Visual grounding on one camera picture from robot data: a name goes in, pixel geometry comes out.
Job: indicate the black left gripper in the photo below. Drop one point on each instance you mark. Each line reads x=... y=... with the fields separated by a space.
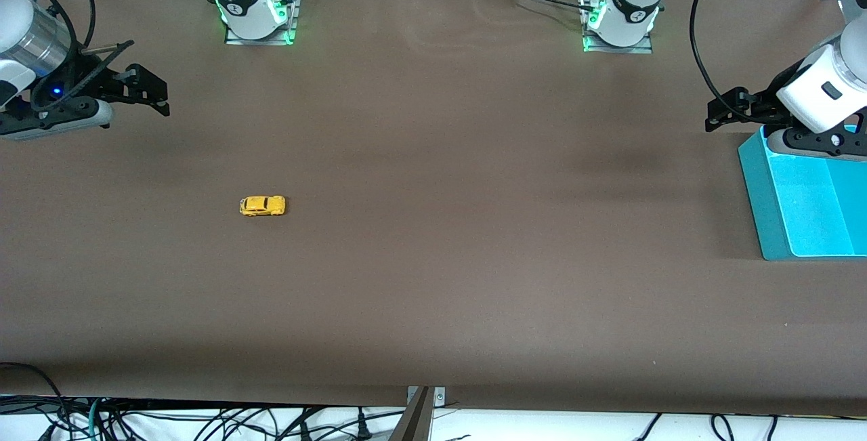
x=764 y=103

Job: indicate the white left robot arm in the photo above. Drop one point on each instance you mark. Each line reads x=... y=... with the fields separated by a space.
x=633 y=7

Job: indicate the small metal table bracket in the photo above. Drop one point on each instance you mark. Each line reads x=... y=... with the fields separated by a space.
x=440 y=397

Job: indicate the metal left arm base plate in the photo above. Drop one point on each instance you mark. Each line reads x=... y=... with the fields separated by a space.
x=620 y=50

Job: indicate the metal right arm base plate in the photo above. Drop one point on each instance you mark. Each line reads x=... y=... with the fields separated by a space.
x=294 y=17

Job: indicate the yellow beetle toy car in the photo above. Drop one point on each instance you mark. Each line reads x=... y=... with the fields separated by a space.
x=263 y=205

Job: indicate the dark metal pole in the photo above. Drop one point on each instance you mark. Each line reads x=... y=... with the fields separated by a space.
x=413 y=424

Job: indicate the brown table cover sheet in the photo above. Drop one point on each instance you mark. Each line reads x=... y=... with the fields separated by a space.
x=433 y=224

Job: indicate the turquoise plastic bin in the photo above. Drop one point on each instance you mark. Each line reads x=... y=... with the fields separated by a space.
x=813 y=211

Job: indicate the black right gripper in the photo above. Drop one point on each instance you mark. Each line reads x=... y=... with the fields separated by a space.
x=101 y=82

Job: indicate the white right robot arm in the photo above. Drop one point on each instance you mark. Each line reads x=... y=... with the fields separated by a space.
x=244 y=7

